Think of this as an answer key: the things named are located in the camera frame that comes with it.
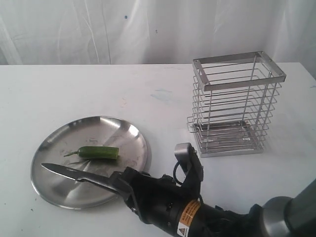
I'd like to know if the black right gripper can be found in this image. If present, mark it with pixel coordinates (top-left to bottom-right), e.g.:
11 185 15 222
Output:
108 167 200 226

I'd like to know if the black handled kitchen knife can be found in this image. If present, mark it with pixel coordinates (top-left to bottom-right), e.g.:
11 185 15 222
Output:
41 163 119 195

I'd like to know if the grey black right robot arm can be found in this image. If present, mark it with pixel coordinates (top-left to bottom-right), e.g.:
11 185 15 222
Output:
110 167 316 237

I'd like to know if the round stainless steel plate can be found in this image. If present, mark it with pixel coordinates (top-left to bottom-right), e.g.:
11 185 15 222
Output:
31 116 151 209

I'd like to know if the white background curtain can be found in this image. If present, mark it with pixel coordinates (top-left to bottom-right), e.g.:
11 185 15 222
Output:
0 0 316 70

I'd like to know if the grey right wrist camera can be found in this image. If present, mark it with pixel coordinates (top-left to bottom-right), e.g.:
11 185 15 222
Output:
173 143 204 187

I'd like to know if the steel wire utensil rack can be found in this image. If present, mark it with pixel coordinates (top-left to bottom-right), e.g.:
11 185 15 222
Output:
187 51 286 158

